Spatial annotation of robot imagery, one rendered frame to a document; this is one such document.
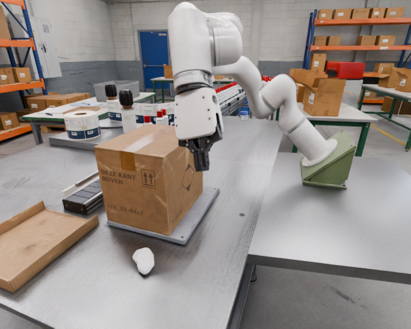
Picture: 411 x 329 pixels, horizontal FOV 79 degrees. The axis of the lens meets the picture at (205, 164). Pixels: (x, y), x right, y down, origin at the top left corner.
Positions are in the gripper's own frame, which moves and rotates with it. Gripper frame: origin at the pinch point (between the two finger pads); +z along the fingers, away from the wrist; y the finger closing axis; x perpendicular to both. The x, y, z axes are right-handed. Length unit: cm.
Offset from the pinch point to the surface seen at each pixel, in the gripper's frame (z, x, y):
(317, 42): -313, -742, 24
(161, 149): -5.1, -10.1, 19.3
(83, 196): 8, -12, 61
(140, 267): 26.0, -1.2, 23.2
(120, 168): -1.1, -5.2, 31.6
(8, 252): 20, 13, 62
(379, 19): -334, -770, -125
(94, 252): 23.2, -0.3, 41.0
